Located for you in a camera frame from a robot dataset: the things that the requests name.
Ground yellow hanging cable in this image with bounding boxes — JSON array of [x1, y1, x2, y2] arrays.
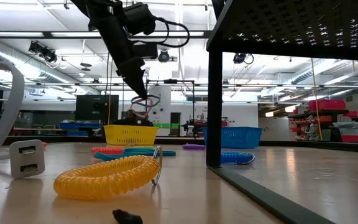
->
[[106, 58, 114, 126]]

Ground yellow coil wristband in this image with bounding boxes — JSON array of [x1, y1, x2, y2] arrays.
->
[[53, 145, 165, 200]]

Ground black table frame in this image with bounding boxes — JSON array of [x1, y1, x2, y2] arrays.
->
[[0, 136, 358, 154]]

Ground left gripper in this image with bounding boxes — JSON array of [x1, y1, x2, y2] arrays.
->
[[87, 6, 158, 100]]

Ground yellow plastic basket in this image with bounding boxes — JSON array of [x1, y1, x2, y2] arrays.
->
[[103, 124, 160, 146]]

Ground blue coil wristband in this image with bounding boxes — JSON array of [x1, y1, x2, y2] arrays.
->
[[221, 151, 256, 166]]

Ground red storage bin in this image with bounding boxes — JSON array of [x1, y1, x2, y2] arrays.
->
[[308, 99, 347, 112], [341, 134, 358, 144]]

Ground green bins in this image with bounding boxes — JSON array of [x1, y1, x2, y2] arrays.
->
[[153, 123, 180, 129]]

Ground black ceiling spotlights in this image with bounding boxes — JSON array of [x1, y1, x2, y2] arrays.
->
[[28, 40, 58, 63]]

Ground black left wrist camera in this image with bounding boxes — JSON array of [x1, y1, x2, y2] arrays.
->
[[121, 1, 157, 36]]

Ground black computer monitor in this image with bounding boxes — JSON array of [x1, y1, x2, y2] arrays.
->
[[75, 95, 120, 124]]

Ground white power cord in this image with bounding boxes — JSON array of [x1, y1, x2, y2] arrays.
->
[[0, 60, 46, 180]]

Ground blue bins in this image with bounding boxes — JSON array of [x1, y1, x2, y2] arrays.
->
[[60, 121, 101, 137]]

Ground black ceiling cable reel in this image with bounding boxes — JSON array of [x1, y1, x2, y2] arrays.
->
[[232, 52, 255, 65]]

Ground black perforated metal riser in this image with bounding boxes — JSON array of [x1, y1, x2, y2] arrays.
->
[[206, 0, 358, 224]]

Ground blue plastic basket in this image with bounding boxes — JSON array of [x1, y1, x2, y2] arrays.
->
[[201, 126, 263, 150]]

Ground small dark scrap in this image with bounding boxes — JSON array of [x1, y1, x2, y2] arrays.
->
[[112, 208, 144, 224]]

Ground purple coil wristband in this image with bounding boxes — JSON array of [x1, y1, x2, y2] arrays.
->
[[181, 142, 207, 151]]

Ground black stand frame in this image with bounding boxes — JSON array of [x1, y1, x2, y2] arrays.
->
[[145, 78, 196, 138]]

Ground storage shelf rack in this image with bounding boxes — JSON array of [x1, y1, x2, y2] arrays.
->
[[287, 99, 358, 144]]

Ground round black ceiling device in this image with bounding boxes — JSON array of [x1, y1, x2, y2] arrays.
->
[[157, 49, 170, 63]]

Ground yellow hanging strap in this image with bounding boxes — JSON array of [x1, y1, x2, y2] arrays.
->
[[310, 57, 323, 141]]

